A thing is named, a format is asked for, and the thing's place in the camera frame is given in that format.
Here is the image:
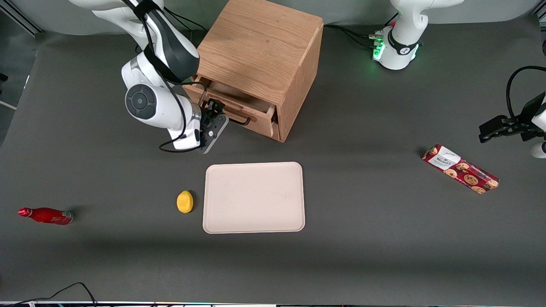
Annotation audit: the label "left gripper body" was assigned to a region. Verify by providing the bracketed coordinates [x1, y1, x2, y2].
[516, 92, 546, 142]

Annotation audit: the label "dark metal drawer handle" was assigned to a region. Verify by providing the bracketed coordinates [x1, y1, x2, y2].
[198, 83, 252, 127]

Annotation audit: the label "oak wooden drawer cabinet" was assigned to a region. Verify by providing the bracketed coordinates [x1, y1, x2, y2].
[183, 0, 325, 143]

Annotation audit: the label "red tartan cookie box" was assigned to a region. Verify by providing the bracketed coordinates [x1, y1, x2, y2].
[421, 144, 500, 195]

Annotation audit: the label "yellow lemon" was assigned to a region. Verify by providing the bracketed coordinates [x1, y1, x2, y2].
[177, 190, 194, 214]

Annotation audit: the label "beige rectangular tray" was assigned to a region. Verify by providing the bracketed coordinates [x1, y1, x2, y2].
[203, 162, 306, 235]

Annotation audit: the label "red bottle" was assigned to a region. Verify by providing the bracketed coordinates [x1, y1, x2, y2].
[18, 207, 73, 226]

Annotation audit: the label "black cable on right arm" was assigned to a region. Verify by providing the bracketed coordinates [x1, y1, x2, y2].
[123, 0, 202, 154]

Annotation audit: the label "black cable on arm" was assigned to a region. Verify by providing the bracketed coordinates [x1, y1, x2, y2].
[506, 66, 546, 124]
[123, 0, 202, 154]

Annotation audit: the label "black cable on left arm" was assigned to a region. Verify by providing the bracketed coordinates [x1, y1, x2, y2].
[506, 66, 546, 124]

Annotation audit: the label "black cables at arm base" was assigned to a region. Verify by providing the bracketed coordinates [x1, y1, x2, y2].
[323, 13, 399, 50]

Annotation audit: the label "black cable at table edge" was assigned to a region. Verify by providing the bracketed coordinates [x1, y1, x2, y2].
[0, 282, 99, 307]

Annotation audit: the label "aluminium frame rail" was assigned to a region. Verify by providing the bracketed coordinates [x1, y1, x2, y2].
[0, 0, 44, 35]

